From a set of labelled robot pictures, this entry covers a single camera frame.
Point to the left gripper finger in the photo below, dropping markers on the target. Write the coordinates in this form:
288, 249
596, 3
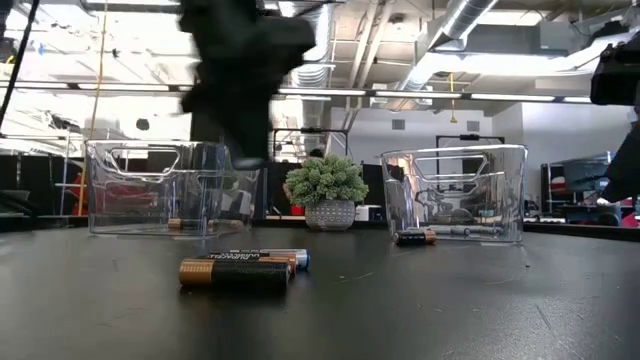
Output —
250, 145

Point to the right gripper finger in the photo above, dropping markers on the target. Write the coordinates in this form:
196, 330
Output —
627, 170

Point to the clear plastic bin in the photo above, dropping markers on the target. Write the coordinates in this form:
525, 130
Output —
150, 200
450, 200

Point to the black computer monitor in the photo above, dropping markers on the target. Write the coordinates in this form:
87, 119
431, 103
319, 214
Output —
585, 175

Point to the long ceiling light tube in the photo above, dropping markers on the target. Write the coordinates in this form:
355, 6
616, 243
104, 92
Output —
510, 97
577, 99
420, 94
325, 92

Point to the green succulent in grey pot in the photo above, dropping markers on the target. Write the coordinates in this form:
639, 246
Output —
325, 185

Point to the black round ceiling fixture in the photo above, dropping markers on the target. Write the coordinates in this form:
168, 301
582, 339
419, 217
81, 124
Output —
142, 124

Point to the white box device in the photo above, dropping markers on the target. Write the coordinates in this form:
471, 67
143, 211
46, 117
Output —
367, 212

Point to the black red toolbox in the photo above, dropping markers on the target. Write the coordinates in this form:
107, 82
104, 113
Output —
77, 200

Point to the corrugated silver ceiling duct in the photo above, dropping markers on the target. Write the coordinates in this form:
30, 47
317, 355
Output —
315, 75

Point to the black gantry frame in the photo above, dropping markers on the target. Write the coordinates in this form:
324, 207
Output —
470, 136

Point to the smooth silver ceiling duct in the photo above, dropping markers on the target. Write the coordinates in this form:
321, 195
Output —
465, 20

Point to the metal rack frame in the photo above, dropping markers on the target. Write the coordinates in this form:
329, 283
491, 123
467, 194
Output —
65, 190

